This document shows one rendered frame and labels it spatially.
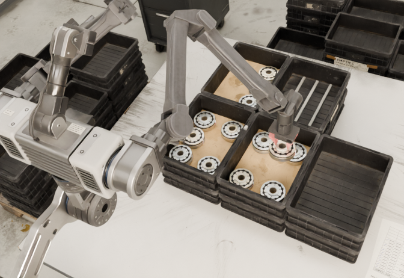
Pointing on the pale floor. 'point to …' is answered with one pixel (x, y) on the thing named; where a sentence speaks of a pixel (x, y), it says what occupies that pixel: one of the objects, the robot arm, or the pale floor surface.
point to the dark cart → (178, 0)
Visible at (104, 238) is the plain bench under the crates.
